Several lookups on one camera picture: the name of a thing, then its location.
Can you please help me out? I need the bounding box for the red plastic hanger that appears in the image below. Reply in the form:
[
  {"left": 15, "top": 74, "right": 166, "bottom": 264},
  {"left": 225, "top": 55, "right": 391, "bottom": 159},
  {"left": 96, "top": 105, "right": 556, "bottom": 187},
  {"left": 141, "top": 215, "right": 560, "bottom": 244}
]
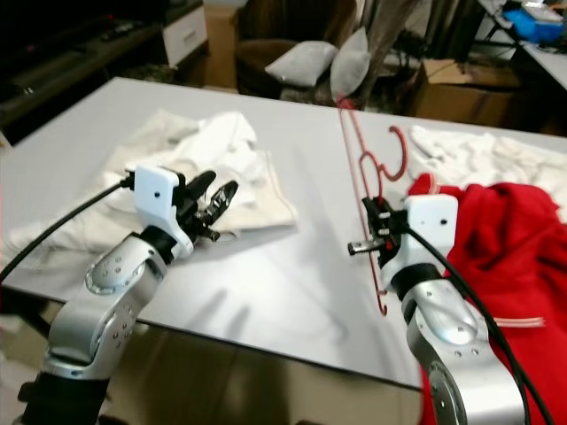
[{"left": 337, "top": 96, "right": 408, "bottom": 317}]

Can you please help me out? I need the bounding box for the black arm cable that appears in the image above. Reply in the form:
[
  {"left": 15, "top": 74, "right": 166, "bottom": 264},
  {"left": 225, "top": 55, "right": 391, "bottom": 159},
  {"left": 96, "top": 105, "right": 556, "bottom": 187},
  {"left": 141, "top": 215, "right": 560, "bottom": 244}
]
[
  {"left": 0, "top": 175, "right": 136, "bottom": 284},
  {"left": 403, "top": 226, "right": 532, "bottom": 425}
]

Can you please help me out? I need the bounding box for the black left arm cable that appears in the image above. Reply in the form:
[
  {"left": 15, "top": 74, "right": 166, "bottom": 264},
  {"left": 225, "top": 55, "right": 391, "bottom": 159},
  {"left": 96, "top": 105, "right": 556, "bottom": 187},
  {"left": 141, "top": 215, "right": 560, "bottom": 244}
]
[{"left": 0, "top": 175, "right": 136, "bottom": 284}]

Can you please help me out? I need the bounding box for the upright grey pillow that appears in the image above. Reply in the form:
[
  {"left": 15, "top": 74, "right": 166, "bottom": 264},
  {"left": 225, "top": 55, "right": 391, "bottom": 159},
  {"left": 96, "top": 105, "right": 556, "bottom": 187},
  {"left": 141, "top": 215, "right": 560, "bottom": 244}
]
[{"left": 330, "top": 27, "right": 371, "bottom": 100}]

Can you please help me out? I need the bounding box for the dark low bench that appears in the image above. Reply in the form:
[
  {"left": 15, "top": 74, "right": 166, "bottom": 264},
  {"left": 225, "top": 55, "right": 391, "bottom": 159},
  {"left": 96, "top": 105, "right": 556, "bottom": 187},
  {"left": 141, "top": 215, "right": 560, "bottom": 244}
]
[{"left": 0, "top": 18, "right": 178, "bottom": 134}]

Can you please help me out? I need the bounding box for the cream crumpled garment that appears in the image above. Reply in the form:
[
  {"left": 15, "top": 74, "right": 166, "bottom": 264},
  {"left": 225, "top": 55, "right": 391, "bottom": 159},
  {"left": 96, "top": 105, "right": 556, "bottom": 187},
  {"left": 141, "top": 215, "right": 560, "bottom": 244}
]
[{"left": 9, "top": 108, "right": 298, "bottom": 258}]

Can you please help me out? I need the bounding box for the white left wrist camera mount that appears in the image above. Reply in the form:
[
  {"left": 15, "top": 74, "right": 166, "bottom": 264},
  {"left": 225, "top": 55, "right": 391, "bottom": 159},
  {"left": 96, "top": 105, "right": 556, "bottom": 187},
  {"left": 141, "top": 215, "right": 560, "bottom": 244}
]
[{"left": 131, "top": 164, "right": 194, "bottom": 259}]

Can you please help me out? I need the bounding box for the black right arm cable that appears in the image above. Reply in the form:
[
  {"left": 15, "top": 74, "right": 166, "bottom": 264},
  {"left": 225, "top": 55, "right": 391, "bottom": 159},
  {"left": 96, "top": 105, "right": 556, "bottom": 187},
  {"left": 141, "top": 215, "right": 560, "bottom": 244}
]
[{"left": 403, "top": 226, "right": 532, "bottom": 425}]

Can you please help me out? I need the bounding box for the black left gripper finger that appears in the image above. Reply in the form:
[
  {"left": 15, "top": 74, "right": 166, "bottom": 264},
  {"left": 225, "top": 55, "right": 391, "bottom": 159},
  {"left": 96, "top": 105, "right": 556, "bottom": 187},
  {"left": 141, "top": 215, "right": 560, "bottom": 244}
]
[
  {"left": 207, "top": 181, "right": 239, "bottom": 222},
  {"left": 182, "top": 171, "right": 219, "bottom": 203}
]

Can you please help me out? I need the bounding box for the white drawer cabinet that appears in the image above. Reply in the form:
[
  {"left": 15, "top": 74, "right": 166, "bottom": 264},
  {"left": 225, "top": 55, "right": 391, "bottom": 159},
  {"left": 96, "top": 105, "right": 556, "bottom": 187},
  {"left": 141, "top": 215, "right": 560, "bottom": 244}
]
[{"left": 161, "top": 4, "right": 206, "bottom": 65}]

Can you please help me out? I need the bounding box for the tall brown cardboard box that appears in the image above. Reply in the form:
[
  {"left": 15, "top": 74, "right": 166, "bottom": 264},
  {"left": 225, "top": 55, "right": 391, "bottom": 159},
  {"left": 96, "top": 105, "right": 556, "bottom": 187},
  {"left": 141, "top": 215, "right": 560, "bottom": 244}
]
[{"left": 204, "top": 4, "right": 240, "bottom": 89}]

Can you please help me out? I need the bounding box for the blue box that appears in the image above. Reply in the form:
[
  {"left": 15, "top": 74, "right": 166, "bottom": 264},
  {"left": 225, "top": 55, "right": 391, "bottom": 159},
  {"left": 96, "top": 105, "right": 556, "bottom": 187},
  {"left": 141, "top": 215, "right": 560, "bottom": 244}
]
[{"left": 503, "top": 4, "right": 566, "bottom": 43}]

